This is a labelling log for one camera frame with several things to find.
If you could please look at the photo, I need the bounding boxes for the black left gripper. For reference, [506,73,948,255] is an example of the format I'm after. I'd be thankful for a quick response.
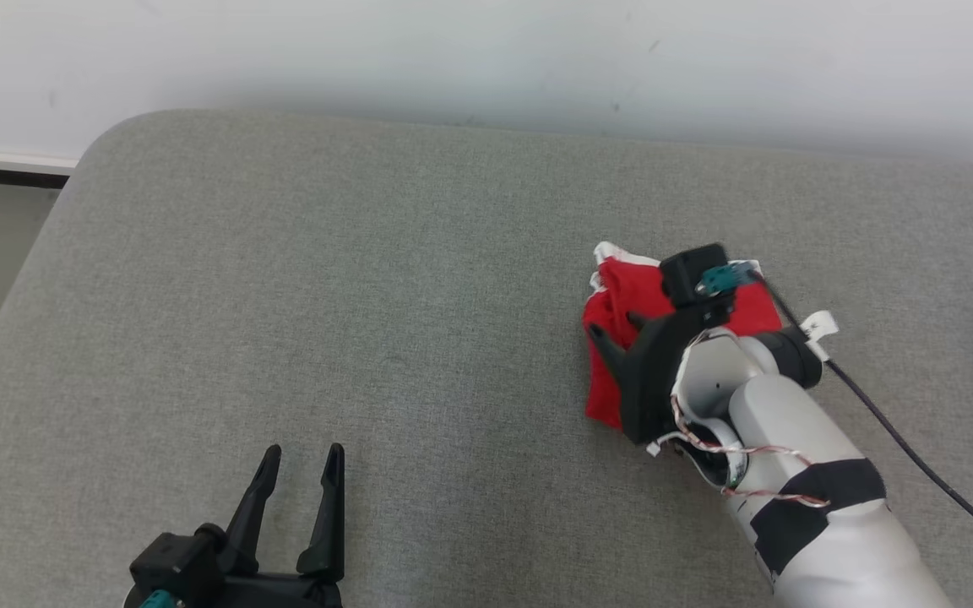
[178,442,346,608]

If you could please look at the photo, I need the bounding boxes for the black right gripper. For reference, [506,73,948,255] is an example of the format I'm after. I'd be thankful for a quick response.
[586,300,737,444]

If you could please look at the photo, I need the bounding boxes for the red shorts with white trim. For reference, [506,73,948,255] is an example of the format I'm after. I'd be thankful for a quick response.
[581,242,785,429]

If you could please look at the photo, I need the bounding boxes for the grey fabric sofa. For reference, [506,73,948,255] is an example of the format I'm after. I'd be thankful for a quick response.
[0,108,973,608]

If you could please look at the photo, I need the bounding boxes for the black right cable teal plug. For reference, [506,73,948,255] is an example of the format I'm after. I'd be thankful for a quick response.
[696,260,973,560]

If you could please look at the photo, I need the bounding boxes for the thin red white arm wires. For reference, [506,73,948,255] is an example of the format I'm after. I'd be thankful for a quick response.
[647,393,832,510]

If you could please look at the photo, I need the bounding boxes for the white cable tag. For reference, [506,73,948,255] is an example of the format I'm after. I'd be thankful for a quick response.
[799,310,840,364]

